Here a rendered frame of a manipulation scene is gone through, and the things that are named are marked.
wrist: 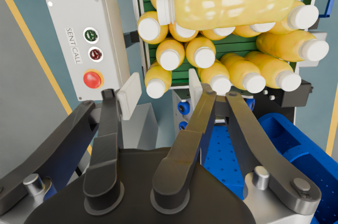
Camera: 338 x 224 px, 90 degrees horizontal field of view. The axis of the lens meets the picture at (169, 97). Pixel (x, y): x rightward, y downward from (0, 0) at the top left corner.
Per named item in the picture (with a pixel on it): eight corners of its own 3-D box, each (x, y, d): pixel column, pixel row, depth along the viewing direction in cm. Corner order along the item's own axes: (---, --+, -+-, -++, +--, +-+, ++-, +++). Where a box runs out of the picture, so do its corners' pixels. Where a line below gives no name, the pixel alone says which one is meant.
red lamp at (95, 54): (92, 60, 34) (89, 61, 33) (89, 49, 33) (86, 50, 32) (103, 59, 34) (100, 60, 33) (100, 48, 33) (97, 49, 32)
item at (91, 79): (87, 87, 36) (85, 89, 35) (83, 71, 35) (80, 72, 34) (104, 86, 36) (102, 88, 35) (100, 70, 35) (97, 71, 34)
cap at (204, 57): (194, 48, 34) (195, 49, 32) (214, 47, 34) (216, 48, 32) (194, 66, 36) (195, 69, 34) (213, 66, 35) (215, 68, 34)
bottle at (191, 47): (183, 33, 50) (187, 40, 33) (206, 32, 50) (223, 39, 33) (183, 57, 53) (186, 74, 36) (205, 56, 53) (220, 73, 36)
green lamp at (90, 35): (87, 42, 32) (84, 42, 31) (84, 29, 32) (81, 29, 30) (98, 41, 32) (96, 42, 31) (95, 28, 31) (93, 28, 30)
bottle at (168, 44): (172, 63, 54) (171, 82, 37) (155, 48, 52) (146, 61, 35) (187, 45, 52) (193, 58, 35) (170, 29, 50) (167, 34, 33)
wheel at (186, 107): (185, 118, 52) (190, 116, 53) (185, 104, 50) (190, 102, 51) (176, 113, 55) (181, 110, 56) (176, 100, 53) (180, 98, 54)
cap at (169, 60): (170, 72, 36) (170, 74, 35) (156, 60, 35) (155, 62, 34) (182, 58, 35) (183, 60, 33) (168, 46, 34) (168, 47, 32)
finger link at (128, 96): (129, 120, 17) (122, 121, 17) (142, 92, 23) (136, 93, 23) (123, 92, 16) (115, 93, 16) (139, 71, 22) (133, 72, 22)
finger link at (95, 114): (115, 124, 15) (83, 125, 15) (129, 99, 20) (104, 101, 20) (112, 108, 14) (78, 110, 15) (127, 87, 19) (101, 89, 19)
